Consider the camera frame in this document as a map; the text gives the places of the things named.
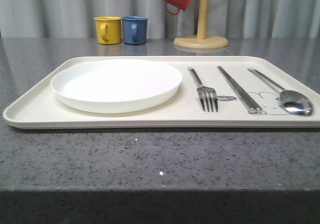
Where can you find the grey curtain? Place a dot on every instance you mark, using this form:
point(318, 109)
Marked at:
point(228, 18)

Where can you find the yellow mug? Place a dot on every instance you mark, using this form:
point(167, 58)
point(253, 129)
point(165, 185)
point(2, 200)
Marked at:
point(109, 30)

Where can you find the white round plate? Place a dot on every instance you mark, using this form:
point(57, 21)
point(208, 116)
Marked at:
point(116, 86)

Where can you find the silver spoon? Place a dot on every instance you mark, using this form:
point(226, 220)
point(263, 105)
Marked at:
point(293, 102)

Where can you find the wooden mug tree stand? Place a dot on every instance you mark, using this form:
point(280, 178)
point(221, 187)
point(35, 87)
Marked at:
point(201, 40)

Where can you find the silver fork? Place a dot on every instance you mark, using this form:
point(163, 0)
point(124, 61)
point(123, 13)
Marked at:
point(207, 95)

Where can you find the silver chopstick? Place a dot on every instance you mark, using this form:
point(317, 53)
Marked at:
point(241, 90)
point(237, 91)

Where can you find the cream rabbit serving tray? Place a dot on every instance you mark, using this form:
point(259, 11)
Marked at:
point(39, 107)

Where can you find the blue mug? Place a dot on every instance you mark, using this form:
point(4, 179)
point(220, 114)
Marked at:
point(134, 29)

